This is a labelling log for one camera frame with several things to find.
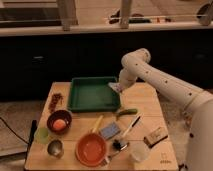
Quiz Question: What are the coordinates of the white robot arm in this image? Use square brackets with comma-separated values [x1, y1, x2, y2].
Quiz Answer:
[119, 48, 213, 171]

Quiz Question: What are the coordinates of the orange egg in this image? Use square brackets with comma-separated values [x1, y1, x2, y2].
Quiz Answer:
[53, 119, 66, 131]

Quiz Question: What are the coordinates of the light blue towel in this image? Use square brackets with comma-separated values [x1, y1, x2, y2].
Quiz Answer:
[108, 82, 122, 93]

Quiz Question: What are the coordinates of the small metal cup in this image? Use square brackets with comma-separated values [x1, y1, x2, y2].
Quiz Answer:
[47, 139, 64, 158]

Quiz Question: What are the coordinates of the white plastic cup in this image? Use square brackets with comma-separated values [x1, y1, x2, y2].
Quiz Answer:
[130, 141, 150, 162]

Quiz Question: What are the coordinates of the red dried chili bunch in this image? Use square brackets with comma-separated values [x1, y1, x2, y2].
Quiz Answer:
[48, 93, 63, 113]

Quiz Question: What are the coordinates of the tan black blackboard eraser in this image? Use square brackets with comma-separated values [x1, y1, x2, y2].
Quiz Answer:
[143, 127, 168, 148]

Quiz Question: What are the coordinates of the light green plastic cup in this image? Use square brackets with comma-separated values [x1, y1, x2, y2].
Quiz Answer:
[34, 127, 50, 144]

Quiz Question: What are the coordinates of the blue sponge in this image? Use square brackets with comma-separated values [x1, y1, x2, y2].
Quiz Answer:
[99, 122, 121, 140]

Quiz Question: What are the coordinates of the dark red bowl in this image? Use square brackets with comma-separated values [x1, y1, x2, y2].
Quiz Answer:
[47, 110, 72, 135]

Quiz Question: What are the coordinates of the green plastic tray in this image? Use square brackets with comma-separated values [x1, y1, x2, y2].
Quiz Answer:
[67, 76, 121, 113]

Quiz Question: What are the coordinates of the black cable left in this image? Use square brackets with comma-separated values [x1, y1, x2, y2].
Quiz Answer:
[0, 115, 30, 147]

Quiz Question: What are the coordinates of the black metal clip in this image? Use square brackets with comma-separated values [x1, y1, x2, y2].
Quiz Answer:
[113, 139, 129, 151]

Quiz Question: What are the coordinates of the orange frying pan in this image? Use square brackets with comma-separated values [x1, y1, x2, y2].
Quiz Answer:
[75, 116, 107, 167]

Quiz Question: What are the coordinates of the green chili pepper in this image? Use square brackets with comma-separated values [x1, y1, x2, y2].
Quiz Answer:
[115, 108, 138, 120]

